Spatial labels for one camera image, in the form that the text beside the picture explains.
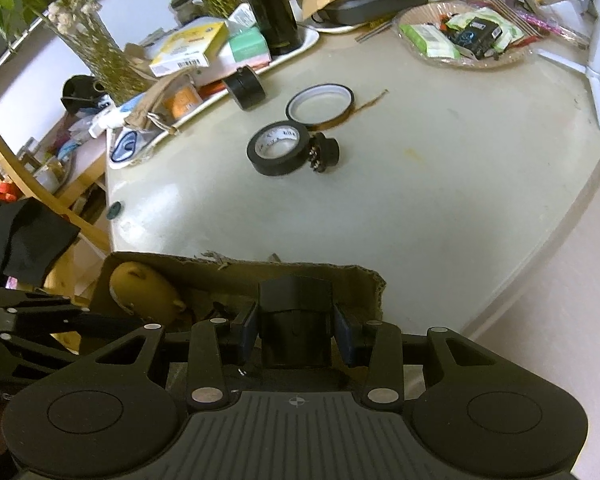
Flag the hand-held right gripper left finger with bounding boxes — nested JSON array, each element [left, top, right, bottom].
[[96, 302, 259, 409]]

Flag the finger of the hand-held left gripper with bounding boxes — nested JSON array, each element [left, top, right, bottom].
[[0, 332, 98, 396], [0, 287, 148, 341]]

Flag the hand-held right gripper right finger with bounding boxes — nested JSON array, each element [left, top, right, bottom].
[[331, 302, 501, 409]]

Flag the black chamfered cube case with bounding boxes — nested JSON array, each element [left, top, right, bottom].
[[257, 276, 333, 368]]

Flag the black electrical tape roll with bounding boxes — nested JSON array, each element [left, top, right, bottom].
[[246, 121, 312, 177]]

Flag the black cylinder adapter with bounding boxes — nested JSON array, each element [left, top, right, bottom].
[[305, 132, 341, 175]]

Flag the amber tape roll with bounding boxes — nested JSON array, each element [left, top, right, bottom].
[[286, 84, 355, 130]]

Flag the wide black tape roll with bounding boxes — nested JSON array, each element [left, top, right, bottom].
[[223, 66, 267, 111]]

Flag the person's left forearm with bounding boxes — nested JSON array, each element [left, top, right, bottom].
[[0, 197, 82, 291]]

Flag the wooden chair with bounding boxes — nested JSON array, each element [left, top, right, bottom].
[[0, 107, 113, 301]]

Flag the white pouch blue oval print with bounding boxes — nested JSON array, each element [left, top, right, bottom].
[[107, 127, 151, 168]]

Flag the white plastic tube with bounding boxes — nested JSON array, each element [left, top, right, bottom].
[[87, 105, 131, 138]]

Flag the brown tape strip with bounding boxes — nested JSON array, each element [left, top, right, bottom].
[[352, 89, 390, 111]]

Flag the orange packet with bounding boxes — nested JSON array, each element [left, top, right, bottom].
[[162, 85, 203, 121]]

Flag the glass vase with white flowers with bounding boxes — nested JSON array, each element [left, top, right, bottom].
[[0, 0, 151, 106]]

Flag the green tissue box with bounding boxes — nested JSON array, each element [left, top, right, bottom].
[[227, 27, 272, 63]]

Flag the yellow cardboard box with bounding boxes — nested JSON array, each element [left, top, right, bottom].
[[149, 20, 229, 78]]

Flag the white tray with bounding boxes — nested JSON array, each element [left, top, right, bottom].
[[107, 25, 321, 167]]

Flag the wooden chopsticks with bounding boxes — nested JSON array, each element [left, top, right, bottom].
[[355, 19, 396, 43]]

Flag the woven paper plate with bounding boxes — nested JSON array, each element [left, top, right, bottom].
[[397, 1, 531, 73]]

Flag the green wet wipes pack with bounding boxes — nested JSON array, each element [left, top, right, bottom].
[[399, 24, 462, 59]]

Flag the small green white packet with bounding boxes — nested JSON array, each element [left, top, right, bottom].
[[227, 2, 256, 28]]

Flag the black thermos bottle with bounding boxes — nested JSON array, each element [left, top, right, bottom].
[[234, 0, 306, 57]]

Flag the black small packet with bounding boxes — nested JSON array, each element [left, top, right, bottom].
[[445, 16, 503, 58]]

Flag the small clear jar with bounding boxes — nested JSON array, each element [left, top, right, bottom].
[[169, 0, 203, 23]]

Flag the pale green wipes pack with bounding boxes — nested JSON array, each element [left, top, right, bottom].
[[445, 7, 525, 53]]

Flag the tan drawstring pouch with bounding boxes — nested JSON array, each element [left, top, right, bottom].
[[125, 70, 201, 136]]

